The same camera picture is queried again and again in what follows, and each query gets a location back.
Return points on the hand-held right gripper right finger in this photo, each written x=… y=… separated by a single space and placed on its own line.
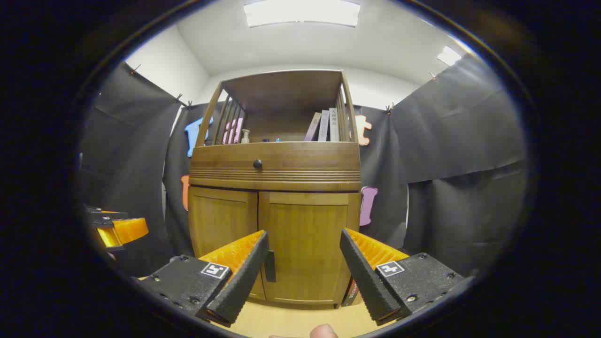
x=364 y=277

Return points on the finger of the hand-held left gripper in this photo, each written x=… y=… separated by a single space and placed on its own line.
x=105 y=215
x=129 y=230

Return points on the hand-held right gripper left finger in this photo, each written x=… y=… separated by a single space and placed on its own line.
x=244 y=277

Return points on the wooden cabinet door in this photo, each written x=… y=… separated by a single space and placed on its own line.
x=220 y=220
x=305 y=225

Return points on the wooden double-door shoe cabinet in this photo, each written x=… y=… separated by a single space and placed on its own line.
x=281 y=94

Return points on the dark box with red label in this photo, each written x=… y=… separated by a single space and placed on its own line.
x=351 y=293

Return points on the wooden drawer with black knob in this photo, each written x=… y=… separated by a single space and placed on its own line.
x=300 y=162

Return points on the small pump bottle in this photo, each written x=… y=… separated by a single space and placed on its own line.
x=245 y=137

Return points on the white book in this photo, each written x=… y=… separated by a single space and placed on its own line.
x=334 y=124

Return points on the grey book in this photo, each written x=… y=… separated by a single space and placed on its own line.
x=324 y=126

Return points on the purple book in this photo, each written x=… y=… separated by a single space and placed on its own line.
x=312 y=127

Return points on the black backdrop cloth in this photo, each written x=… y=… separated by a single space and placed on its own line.
x=450 y=141

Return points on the small ceiling light panel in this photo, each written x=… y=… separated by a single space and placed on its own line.
x=449 y=55

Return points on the large ceiling light panel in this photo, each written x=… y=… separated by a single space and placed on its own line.
x=300 y=13

